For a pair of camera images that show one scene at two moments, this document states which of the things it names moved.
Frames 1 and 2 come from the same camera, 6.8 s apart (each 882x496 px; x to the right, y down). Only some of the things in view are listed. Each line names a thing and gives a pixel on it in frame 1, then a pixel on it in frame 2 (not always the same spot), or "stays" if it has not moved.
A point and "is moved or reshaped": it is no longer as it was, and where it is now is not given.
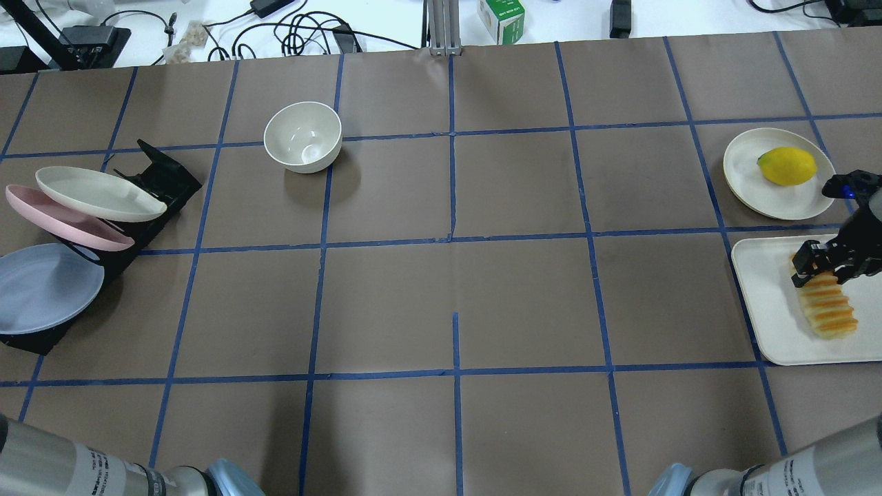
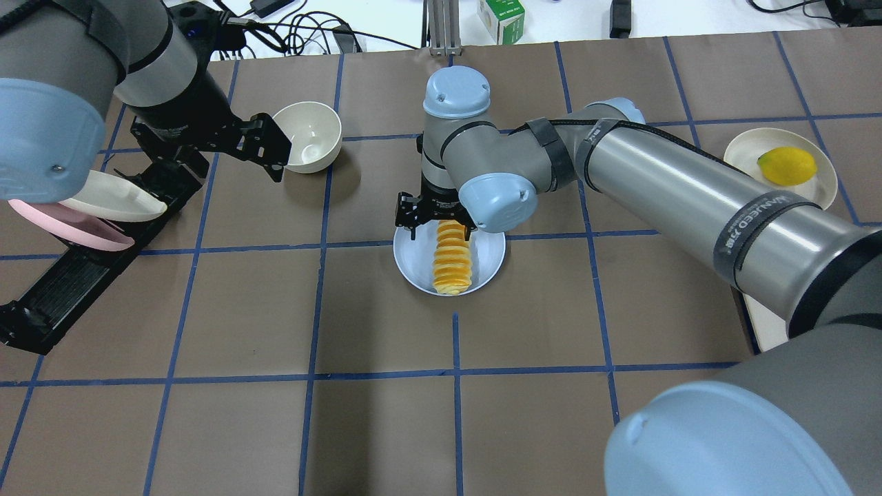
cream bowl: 304,137 stays
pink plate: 87,232 stays
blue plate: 45,284 → 416,257
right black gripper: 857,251 → 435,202
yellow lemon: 787,166 stays
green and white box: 504,19 stays
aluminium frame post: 441,27 stays
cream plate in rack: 98,195 stays
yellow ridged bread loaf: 827,306 is moved or reshaped
